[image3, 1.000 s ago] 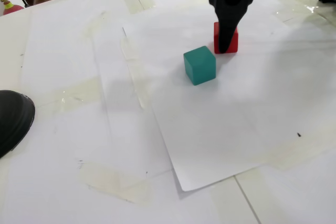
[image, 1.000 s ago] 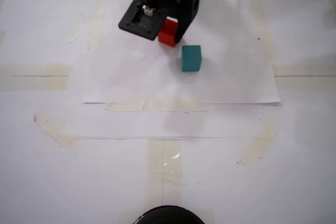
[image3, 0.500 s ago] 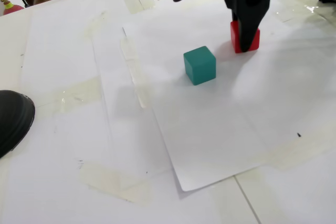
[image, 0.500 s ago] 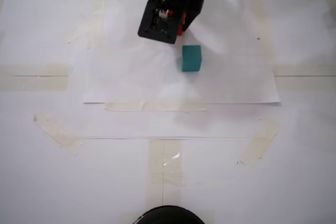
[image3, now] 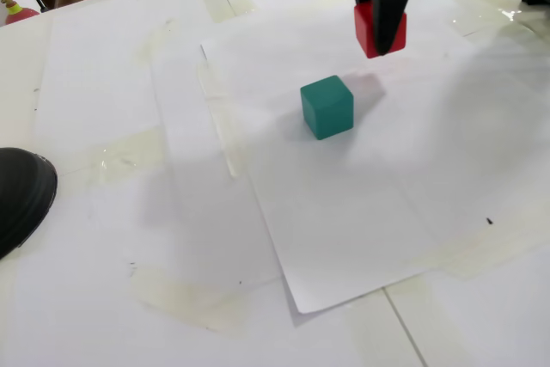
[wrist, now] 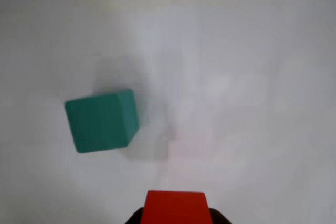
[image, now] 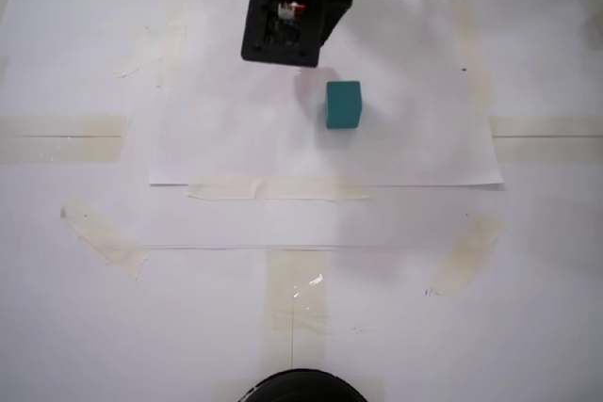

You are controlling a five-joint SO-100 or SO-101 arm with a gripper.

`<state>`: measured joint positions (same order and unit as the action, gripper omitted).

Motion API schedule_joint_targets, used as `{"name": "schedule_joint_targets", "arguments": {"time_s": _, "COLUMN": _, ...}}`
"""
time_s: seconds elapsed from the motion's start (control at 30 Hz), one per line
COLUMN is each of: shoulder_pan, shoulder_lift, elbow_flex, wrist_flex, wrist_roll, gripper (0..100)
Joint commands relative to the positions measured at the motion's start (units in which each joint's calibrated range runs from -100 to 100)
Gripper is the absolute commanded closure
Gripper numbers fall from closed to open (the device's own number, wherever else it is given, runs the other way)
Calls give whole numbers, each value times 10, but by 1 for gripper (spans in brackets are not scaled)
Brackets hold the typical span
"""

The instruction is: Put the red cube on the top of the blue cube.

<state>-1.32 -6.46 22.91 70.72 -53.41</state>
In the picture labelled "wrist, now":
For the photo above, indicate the red cube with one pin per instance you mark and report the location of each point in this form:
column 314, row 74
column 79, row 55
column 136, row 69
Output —
column 176, row 208

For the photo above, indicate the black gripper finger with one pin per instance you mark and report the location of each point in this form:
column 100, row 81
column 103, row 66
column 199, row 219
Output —
column 219, row 217
column 135, row 217

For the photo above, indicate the teal cube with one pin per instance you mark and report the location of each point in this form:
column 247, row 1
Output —
column 99, row 124

